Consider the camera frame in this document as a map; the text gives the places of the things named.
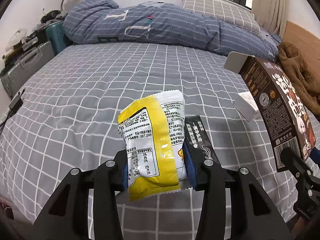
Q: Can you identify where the dark brown snack box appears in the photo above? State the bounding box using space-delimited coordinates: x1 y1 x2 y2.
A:
224 51 316 172

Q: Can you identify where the small white cardboard box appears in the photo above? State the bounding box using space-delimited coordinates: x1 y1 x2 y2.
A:
233 92 260 122

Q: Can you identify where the black wet wipe sachet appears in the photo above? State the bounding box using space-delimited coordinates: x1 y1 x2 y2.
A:
184 115 220 164

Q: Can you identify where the yellow white snack packet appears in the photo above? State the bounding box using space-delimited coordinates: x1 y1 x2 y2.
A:
117 90 189 201

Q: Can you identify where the grey checked bed sheet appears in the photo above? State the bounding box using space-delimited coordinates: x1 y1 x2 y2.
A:
1 43 297 222

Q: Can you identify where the brown fleece jacket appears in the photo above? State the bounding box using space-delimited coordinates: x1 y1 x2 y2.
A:
278 42 319 120

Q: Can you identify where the wooden headboard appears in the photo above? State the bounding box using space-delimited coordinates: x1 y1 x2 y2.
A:
283 21 320 79

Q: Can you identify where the black power adapter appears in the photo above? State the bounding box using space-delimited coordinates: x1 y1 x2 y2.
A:
8 89 25 117

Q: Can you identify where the grey checked pillow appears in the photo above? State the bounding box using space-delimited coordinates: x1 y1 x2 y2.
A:
182 0 261 36

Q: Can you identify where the beige curtain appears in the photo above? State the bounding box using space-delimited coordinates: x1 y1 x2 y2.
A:
251 0 287 37

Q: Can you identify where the grey hard suitcase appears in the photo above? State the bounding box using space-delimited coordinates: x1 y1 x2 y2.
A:
1 41 55 99

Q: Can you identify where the clutter on suitcase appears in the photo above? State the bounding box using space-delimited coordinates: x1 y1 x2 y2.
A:
2 10 67 62

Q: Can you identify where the blue striped duvet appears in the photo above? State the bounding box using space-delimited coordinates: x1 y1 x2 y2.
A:
63 0 278 61

